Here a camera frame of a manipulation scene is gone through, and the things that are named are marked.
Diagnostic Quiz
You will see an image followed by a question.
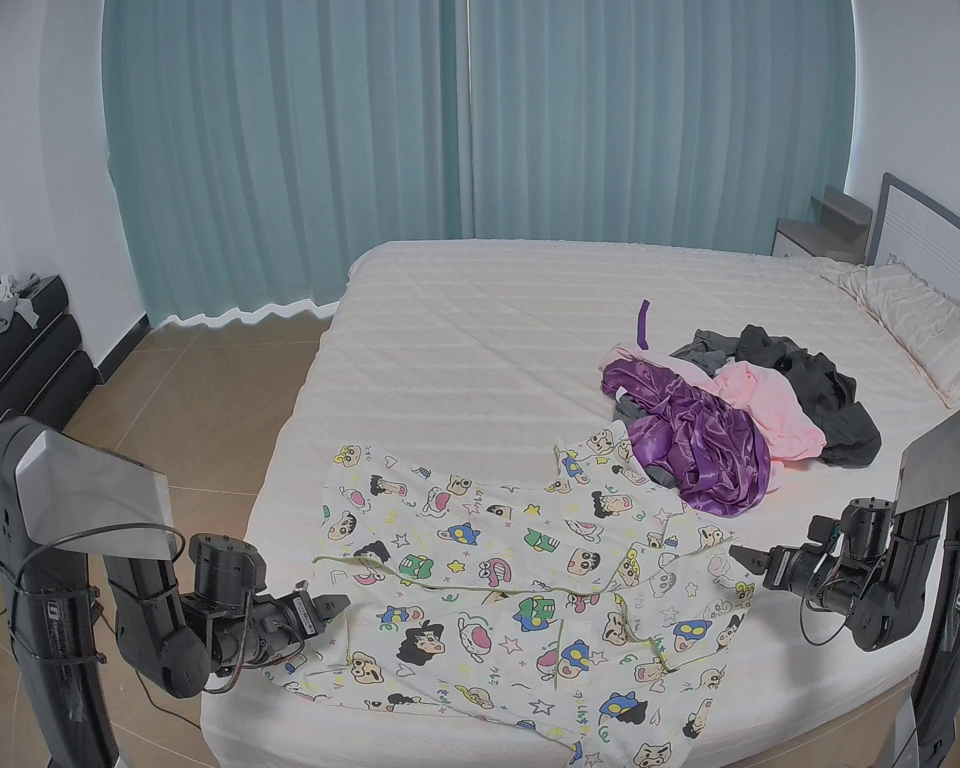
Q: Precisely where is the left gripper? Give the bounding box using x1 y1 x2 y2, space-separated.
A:
287 587 351 648

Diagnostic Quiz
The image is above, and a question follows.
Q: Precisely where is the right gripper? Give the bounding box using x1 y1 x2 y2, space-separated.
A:
729 546 819 598

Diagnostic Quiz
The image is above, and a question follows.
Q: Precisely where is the white printed pyjama top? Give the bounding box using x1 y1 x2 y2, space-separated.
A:
262 420 756 768

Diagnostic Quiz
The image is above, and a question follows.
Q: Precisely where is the bed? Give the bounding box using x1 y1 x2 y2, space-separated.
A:
198 171 960 768

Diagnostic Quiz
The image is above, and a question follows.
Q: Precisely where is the pile of clothes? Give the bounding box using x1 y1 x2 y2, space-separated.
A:
0 270 43 333

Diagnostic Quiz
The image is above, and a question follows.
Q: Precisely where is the purple satin garment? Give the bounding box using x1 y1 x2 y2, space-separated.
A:
600 300 772 519

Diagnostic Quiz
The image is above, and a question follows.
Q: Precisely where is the pink garment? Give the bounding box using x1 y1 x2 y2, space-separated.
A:
603 341 827 463

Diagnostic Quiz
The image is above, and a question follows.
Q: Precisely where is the dark grey garment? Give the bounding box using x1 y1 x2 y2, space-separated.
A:
731 324 883 468

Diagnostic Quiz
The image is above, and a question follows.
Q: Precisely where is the cream striped pillow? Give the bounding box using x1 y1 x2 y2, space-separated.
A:
821 255 960 411

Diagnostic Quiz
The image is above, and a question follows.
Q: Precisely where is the grey bedside table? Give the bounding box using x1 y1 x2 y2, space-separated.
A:
772 185 873 266

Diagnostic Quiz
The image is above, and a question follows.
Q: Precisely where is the black chest of drawers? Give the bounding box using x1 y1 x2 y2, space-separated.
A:
0 273 99 442

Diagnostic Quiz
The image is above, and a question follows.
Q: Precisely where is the blue-green curtain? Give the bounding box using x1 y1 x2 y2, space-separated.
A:
459 0 861 261
101 0 474 328

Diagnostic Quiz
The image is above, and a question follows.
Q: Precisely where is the black cable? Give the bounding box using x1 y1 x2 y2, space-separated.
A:
135 673 205 733

